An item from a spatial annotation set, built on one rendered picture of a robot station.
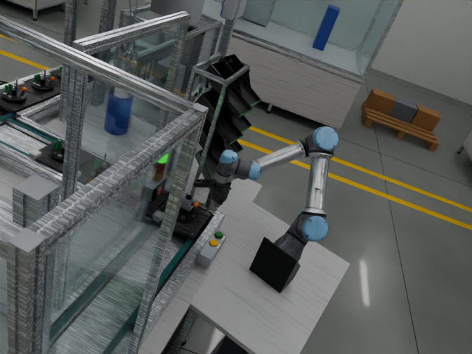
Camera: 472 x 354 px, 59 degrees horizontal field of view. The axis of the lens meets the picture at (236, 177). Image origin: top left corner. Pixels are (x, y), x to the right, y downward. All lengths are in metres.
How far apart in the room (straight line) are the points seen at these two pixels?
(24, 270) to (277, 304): 1.67
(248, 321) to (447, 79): 9.47
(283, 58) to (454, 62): 5.83
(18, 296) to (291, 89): 5.42
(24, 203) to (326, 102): 5.24
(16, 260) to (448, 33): 10.36
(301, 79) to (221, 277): 4.07
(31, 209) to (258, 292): 1.43
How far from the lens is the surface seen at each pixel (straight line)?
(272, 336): 2.00
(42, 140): 2.66
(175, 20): 1.51
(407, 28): 10.43
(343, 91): 5.85
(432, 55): 10.68
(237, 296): 2.07
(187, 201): 2.11
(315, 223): 1.94
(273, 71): 5.80
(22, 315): 0.64
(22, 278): 0.58
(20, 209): 0.93
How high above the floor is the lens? 2.39
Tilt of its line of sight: 33 degrees down
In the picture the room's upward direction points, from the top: 20 degrees clockwise
